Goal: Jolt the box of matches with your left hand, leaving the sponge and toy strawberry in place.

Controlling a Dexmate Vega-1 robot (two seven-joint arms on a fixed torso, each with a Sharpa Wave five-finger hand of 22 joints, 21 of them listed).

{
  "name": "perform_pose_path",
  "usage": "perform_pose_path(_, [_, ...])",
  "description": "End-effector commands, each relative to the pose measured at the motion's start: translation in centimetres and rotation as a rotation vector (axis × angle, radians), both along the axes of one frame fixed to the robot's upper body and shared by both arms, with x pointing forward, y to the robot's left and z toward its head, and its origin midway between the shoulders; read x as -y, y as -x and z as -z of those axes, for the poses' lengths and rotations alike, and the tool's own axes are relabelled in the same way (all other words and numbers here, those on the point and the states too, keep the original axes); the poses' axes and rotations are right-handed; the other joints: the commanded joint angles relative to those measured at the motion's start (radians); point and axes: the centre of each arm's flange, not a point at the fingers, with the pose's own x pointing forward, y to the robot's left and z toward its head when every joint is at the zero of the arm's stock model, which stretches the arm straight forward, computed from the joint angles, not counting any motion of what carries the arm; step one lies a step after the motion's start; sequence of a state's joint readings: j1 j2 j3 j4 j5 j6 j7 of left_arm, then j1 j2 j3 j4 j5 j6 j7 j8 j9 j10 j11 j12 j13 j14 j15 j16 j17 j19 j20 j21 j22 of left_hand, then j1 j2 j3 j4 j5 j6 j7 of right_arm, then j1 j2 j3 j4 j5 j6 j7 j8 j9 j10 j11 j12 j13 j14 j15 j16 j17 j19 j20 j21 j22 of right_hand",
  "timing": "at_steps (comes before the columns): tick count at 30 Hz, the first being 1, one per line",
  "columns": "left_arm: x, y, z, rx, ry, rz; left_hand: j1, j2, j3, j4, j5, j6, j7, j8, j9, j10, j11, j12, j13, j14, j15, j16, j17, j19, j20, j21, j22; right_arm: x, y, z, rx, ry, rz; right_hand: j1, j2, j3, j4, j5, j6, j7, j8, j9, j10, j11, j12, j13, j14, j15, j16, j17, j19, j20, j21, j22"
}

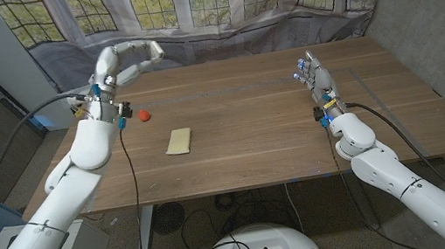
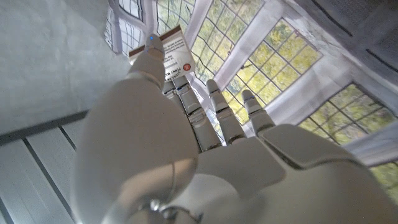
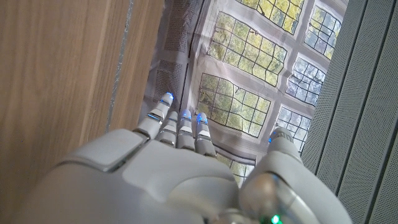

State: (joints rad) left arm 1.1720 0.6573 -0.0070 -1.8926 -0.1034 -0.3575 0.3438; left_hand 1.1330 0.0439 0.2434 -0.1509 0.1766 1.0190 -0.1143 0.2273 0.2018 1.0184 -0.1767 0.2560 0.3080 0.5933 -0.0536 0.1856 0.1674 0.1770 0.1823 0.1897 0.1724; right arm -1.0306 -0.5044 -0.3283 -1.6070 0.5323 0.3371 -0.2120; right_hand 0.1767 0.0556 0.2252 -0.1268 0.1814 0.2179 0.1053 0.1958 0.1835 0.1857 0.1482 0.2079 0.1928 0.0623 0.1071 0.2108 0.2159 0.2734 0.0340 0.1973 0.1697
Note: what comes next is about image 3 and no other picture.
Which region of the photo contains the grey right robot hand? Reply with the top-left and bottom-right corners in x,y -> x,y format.
12,91 -> 354,224

